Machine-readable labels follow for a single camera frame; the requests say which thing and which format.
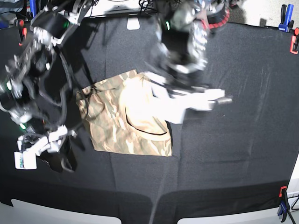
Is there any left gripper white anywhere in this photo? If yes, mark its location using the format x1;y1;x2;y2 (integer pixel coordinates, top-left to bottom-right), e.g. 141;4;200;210
145;71;233;124

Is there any orange blue clamp right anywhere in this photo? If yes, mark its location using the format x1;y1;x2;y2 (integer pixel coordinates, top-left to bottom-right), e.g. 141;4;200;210
277;186;290;223

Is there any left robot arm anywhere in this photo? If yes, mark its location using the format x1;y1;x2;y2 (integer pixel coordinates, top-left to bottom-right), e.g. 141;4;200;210
146;0;232;124

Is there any red clamp far right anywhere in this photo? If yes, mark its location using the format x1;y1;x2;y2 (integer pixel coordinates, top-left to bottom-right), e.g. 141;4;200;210
290;28;299;55

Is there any black table cloth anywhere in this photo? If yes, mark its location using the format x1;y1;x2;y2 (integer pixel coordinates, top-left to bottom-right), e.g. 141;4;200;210
0;23;299;224

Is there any blue clamp far right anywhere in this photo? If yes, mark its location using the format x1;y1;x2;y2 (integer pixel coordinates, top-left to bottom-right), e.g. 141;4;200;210
278;4;294;32

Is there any red black clamp left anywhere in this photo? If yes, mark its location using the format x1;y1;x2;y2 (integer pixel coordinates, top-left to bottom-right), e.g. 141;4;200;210
14;19;27;46

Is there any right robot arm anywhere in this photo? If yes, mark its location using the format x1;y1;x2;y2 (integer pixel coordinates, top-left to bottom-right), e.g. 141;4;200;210
0;0;96;172

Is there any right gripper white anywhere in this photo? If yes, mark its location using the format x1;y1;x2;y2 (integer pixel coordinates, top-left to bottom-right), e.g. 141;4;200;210
17;126;77;169

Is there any camouflage t-shirt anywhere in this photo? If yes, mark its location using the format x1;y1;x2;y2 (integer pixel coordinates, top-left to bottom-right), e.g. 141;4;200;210
76;70;172;157

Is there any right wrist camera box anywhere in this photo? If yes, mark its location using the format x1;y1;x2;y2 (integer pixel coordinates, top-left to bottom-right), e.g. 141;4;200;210
14;151;37;170

